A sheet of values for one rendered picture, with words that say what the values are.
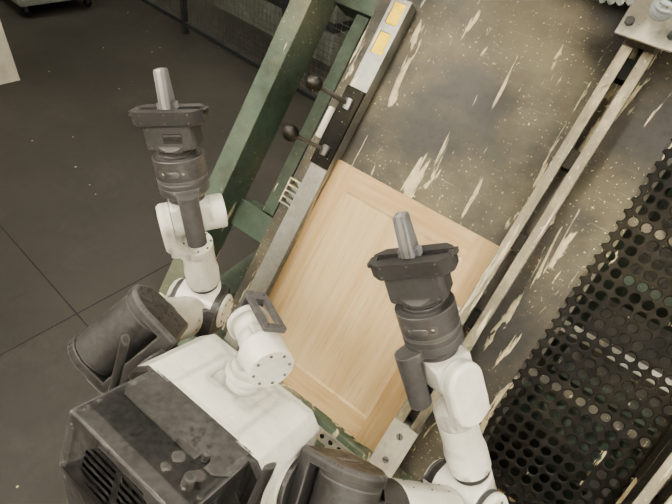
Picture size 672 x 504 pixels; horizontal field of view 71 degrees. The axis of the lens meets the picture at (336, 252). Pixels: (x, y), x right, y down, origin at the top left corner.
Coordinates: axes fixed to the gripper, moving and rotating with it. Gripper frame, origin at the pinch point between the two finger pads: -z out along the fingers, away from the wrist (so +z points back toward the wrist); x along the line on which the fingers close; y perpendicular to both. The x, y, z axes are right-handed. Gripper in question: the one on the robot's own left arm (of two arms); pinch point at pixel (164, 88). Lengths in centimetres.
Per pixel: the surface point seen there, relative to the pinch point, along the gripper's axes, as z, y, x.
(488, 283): 41, -3, 58
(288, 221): 39.1, -27.5, 13.5
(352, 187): 30, -29, 30
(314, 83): 6.1, -29.7, 21.5
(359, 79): 7, -39, 31
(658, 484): 65, 24, 86
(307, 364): 70, -9, 18
